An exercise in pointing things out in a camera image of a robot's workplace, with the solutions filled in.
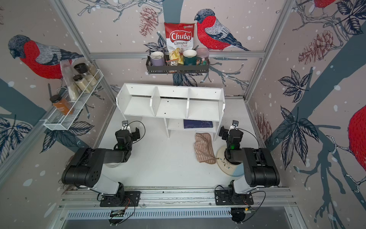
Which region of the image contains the clear plastic bag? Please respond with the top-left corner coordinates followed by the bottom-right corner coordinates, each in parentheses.
top-left (60, 60), bottom-right (80, 102)

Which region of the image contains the black wall shelf basket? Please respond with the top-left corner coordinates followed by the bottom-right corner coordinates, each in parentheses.
top-left (146, 54), bottom-right (210, 74)

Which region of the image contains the white wire wall rack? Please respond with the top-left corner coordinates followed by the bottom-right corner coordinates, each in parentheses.
top-left (43, 69), bottom-right (104, 131)

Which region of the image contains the beige striped knitted cloth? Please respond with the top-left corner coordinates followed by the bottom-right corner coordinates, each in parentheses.
top-left (194, 133), bottom-right (216, 165)

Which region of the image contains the lavender mug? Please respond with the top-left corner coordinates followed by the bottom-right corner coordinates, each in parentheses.
top-left (149, 51), bottom-right (165, 66)

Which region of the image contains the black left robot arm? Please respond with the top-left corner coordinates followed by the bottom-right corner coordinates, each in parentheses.
top-left (61, 128), bottom-right (141, 207)

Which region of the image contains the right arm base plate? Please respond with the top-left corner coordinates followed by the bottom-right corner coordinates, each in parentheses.
top-left (214, 189), bottom-right (254, 206)

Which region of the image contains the dark blue book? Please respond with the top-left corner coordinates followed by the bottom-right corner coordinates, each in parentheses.
top-left (184, 119), bottom-right (214, 129)

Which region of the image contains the green mug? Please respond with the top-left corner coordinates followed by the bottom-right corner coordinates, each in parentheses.
top-left (183, 49), bottom-right (197, 66)

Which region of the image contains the pink lidded jar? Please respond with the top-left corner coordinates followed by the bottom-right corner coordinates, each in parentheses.
top-left (196, 48), bottom-right (209, 65)

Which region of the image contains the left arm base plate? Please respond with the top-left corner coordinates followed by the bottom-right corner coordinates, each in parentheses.
top-left (100, 191), bottom-right (141, 207)

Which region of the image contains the black lid spice jar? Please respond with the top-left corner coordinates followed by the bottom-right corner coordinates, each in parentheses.
top-left (73, 74), bottom-right (92, 94)
top-left (74, 63), bottom-right (98, 86)

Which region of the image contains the cream and blue plate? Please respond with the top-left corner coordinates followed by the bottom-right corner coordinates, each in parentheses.
top-left (216, 146), bottom-right (244, 177)

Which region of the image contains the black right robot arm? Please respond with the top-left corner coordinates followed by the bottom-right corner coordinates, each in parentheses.
top-left (217, 125), bottom-right (280, 204)

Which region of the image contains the white wooden bookshelf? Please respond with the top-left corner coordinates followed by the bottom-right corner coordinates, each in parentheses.
top-left (116, 83), bottom-right (226, 140)

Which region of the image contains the red Chuba chips bag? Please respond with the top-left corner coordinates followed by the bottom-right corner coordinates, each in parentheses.
top-left (165, 23), bottom-right (195, 53)

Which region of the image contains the orange spice jar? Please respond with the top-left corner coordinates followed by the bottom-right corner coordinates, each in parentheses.
top-left (50, 94), bottom-right (74, 115)

